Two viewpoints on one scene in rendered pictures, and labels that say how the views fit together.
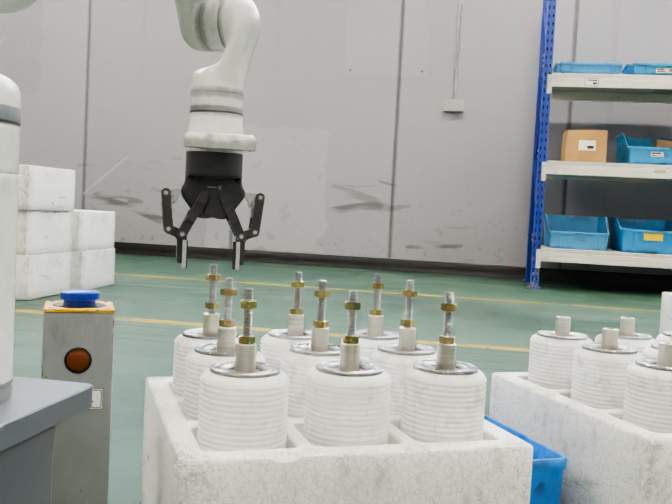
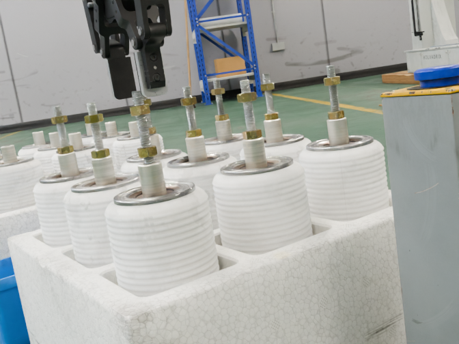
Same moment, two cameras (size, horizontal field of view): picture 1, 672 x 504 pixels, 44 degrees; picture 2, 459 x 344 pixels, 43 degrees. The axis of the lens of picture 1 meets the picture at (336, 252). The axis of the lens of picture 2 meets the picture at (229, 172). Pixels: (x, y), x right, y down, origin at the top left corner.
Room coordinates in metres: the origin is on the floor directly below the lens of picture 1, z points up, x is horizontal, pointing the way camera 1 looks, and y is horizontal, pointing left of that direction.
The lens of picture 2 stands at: (1.17, 0.69, 0.36)
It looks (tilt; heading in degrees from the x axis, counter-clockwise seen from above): 10 degrees down; 255
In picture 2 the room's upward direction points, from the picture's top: 9 degrees counter-clockwise
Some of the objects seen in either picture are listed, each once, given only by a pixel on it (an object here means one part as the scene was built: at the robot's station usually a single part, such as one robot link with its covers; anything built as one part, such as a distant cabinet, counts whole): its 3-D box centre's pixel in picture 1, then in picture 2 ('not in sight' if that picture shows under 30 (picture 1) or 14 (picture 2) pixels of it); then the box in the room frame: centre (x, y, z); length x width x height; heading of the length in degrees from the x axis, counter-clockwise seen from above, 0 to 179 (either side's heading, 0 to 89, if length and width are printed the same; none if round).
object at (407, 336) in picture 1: (406, 340); (152, 147); (1.06, -0.10, 0.26); 0.02 x 0.02 x 0.03
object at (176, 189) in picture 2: (210, 335); (154, 194); (1.10, 0.16, 0.25); 0.08 x 0.08 x 0.01
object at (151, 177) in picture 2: (211, 325); (152, 180); (1.10, 0.16, 0.26); 0.02 x 0.02 x 0.03
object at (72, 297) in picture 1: (79, 299); (439, 78); (0.87, 0.27, 0.32); 0.04 x 0.04 x 0.02
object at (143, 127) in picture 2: (212, 292); (143, 132); (1.10, 0.16, 0.31); 0.01 x 0.01 x 0.08
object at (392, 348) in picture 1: (406, 350); (154, 156); (1.06, -0.10, 0.25); 0.08 x 0.08 x 0.01
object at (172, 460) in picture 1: (312, 476); (218, 287); (1.03, 0.01, 0.09); 0.39 x 0.39 x 0.18; 18
